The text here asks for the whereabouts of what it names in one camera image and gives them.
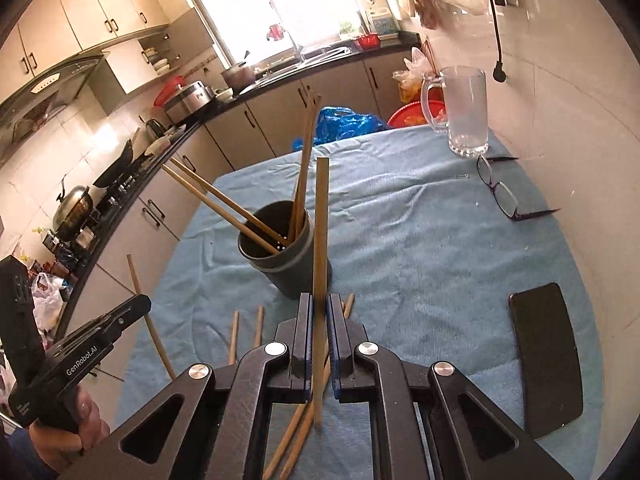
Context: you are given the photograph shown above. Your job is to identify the silver rice cooker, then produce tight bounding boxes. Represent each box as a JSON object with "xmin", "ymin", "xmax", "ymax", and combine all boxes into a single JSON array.
[{"xmin": 164, "ymin": 80, "xmax": 213, "ymax": 123}]

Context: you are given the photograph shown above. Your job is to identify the clear plastic bag with food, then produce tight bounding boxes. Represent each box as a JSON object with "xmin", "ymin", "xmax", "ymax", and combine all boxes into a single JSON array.
[{"xmin": 391, "ymin": 46, "xmax": 446, "ymax": 107}]

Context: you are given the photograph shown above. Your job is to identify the red plastic basin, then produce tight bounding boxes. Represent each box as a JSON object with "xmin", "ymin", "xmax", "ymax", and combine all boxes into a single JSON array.
[{"xmin": 387, "ymin": 101, "xmax": 448, "ymax": 130}]

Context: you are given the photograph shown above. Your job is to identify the person's left hand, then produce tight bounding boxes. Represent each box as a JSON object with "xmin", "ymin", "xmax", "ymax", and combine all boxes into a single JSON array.
[{"xmin": 29, "ymin": 386, "xmax": 112, "ymax": 473}]

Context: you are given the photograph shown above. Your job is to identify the beige wall cabinets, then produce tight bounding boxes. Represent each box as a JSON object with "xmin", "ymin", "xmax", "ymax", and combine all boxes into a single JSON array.
[{"xmin": 0, "ymin": 0, "xmax": 216, "ymax": 108}]

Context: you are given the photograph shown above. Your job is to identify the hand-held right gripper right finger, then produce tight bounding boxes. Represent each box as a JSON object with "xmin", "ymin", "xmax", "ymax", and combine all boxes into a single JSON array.
[{"xmin": 326, "ymin": 292, "xmax": 576, "ymax": 480}]

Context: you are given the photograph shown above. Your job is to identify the black smartphone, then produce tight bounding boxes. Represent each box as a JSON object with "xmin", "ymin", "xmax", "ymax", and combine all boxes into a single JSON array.
[{"xmin": 507, "ymin": 282, "xmax": 585, "ymax": 441}]

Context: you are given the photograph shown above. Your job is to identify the dark grey utensil holder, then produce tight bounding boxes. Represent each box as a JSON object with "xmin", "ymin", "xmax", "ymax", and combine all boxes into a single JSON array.
[{"xmin": 237, "ymin": 200, "xmax": 333, "ymax": 301}]

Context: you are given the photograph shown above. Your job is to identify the gas stove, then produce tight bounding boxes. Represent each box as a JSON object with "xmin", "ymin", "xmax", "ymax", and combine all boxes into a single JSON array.
[{"xmin": 90, "ymin": 167, "xmax": 151, "ymax": 216}]

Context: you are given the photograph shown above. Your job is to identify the black kitchen countertop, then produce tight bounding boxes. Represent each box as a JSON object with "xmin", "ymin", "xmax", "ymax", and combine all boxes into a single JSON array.
[{"xmin": 50, "ymin": 35, "xmax": 421, "ymax": 341}]

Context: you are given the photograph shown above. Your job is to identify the stack of white dishes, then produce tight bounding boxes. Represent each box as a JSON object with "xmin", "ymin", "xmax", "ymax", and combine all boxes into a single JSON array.
[{"xmin": 141, "ymin": 46, "xmax": 173, "ymax": 73}]

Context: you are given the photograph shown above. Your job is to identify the black wok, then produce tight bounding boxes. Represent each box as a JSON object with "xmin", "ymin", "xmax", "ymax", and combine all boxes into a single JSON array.
[{"xmin": 92, "ymin": 127, "xmax": 151, "ymax": 188}]

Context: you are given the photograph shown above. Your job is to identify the kitchen window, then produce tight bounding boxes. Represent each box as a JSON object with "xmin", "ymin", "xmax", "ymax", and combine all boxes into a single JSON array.
[{"xmin": 187, "ymin": 0, "xmax": 371, "ymax": 63}]

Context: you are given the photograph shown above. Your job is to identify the clear glass mug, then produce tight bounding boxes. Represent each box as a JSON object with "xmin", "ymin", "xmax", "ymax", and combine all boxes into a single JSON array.
[{"xmin": 420, "ymin": 66, "xmax": 490, "ymax": 160}]

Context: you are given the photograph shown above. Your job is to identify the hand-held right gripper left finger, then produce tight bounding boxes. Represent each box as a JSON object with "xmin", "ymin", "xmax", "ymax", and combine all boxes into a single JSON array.
[{"xmin": 57, "ymin": 292, "xmax": 316, "ymax": 480}]

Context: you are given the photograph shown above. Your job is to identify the red plastic lid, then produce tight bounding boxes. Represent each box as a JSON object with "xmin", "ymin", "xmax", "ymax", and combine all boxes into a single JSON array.
[{"xmin": 154, "ymin": 75, "xmax": 187, "ymax": 108}]

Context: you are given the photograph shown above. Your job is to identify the brown cooking pot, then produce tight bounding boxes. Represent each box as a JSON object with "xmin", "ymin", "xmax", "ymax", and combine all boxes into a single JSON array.
[{"xmin": 220, "ymin": 60, "xmax": 258, "ymax": 92}]

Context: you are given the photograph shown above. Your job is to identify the white plastic bag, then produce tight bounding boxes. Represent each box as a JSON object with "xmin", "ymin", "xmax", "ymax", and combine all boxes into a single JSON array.
[{"xmin": 31, "ymin": 272, "xmax": 66, "ymax": 332}]

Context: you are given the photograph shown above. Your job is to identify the metal faucet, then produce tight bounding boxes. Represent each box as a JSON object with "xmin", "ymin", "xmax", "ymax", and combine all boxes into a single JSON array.
[{"xmin": 287, "ymin": 30, "xmax": 306, "ymax": 63}]

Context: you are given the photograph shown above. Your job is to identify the brown hanging bag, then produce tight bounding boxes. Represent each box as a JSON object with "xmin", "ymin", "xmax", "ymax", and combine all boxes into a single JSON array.
[{"xmin": 407, "ymin": 0, "xmax": 443, "ymax": 30}]

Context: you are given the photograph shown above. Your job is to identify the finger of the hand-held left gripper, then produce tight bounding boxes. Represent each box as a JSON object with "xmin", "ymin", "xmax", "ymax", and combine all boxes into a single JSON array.
[{"xmin": 75, "ymin": 294, "xmax": 152, "ymax": 335}]

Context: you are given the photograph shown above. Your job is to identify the steel sink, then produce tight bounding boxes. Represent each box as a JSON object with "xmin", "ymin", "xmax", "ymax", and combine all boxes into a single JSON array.
[{"xmin": 257, "ymin": 46, "xmax": 351, "ymax": 78}]

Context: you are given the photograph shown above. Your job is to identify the black cable with plug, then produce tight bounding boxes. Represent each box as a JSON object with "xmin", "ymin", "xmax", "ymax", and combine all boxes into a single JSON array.
[{"xmin": 472, "ymin": 0, "xmax": 507, "ymax": 83}]

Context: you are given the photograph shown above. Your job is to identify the blue plastic bag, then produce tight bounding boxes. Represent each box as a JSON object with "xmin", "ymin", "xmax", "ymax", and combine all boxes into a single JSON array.
[{"xmin": 291, "ymin": 106, "xmax": 388, "ymax": 153}]

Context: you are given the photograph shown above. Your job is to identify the metal range hood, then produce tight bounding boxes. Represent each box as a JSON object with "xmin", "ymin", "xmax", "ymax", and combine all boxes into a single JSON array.
[{"xmin": 0, "ymin": 52, "xmax": 108, "ymax": 161}]

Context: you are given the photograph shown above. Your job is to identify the blue tablecloth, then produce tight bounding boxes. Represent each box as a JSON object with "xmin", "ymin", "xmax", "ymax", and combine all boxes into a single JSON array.
[{"xmin": 114, "ymin": 122, "xmax": 606, "ymax": 480}]

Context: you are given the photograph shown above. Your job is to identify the dark framed eyeglasses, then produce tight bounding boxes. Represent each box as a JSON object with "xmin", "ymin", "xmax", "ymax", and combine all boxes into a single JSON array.
[{"xmin": 475, "ymin": 154, "xmax": 561, "ymax": 222}]

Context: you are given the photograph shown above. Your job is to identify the steel pot with lid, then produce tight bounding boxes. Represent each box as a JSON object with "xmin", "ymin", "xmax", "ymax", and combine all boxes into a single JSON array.
[{"xmin": 51, "ymin": 175, "xmax": 96, "ymax": 241}]

